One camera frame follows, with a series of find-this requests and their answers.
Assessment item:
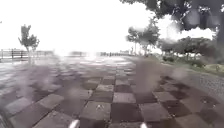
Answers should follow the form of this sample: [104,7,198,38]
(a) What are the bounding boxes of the small young tree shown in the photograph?
[18,24,41,65]

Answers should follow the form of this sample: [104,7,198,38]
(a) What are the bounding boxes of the dark wooden rail fence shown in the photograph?
[0,48,133,62]

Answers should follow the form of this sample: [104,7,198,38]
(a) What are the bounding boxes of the row of trees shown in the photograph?
[119,0,224,64]

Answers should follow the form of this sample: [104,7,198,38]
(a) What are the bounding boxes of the checkered stone tile path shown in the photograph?
[0,55,224,128]

